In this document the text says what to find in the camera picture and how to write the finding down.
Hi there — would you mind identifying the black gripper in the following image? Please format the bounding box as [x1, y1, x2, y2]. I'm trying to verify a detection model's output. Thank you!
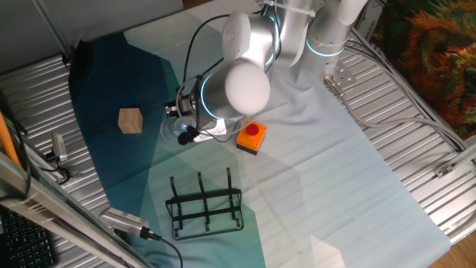
[165, 92, 202, 130]

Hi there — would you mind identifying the clear glass cup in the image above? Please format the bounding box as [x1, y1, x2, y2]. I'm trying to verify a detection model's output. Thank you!
[160, 115, 197, 144]

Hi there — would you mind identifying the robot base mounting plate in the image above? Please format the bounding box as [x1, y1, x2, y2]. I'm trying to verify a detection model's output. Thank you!
[332, 59, 356, 85]

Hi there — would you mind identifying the wooden cube block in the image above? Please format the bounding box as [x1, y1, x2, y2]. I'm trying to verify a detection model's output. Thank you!
[118, 107, 144, 135]

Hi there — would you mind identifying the grey square metal plate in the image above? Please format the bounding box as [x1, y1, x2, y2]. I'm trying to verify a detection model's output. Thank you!
[193, 125, 228, 145]

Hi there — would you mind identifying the orange emergency stop button box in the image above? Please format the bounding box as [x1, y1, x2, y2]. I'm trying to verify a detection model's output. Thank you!
[236, 119, 268, 156]

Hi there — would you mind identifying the teal white blue tablecloth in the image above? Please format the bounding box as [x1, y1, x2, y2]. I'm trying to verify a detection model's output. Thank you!
[68, 10, 453, 268]

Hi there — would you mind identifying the grey metal pole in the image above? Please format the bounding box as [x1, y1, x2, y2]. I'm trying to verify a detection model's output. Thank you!
[31, 0, 74, 64]

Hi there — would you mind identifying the orange pole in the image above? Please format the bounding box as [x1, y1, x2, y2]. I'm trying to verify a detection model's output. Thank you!
[0, 111, 22, 168]

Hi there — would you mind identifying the black keyboard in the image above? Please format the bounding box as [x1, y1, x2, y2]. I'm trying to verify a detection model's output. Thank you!
[0, 208, 57, 268]

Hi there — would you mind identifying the white cardboard box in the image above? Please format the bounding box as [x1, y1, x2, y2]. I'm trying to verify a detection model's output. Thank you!
[353, 0, 387, 38]

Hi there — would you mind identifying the colourful orange green cloth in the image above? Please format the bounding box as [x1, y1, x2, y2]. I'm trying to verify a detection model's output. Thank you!
[371, 0, 476, 141]

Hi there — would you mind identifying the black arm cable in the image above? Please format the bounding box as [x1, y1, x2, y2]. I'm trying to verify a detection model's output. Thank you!
[176, 13, 283, 147]

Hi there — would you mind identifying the black wire cup rack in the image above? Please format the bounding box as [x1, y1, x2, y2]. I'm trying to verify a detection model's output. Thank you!
[165, 166, 245, 241]

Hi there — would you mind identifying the small silver camera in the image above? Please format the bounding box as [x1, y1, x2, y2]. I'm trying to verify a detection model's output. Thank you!
[51, 133, 68, 163]

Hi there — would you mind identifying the silver ribbed camera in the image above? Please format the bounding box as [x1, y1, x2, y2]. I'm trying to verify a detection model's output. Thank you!
[98, 207, 144, 237]

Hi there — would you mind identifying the black camera cable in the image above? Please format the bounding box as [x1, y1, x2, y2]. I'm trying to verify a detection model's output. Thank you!
[139, 226, 184, 268]

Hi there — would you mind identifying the small camera mount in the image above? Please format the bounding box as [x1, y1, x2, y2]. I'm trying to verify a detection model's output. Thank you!
[36, 148, 81, 185]

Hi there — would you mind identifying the aluminium frame bar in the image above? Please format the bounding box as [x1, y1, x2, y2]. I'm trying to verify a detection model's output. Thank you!
[0, 152, 153, 268]

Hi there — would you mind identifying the thick grey conduit hose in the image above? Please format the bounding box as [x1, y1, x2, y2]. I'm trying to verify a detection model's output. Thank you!
[323, 74, 468, 150]

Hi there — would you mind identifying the robot base cable bundle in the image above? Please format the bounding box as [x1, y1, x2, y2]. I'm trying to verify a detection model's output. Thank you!
[344, 28, 468, 152]

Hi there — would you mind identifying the metal table bracket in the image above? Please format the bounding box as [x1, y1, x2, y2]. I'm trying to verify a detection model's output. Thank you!
[434, 162, 455, 179]

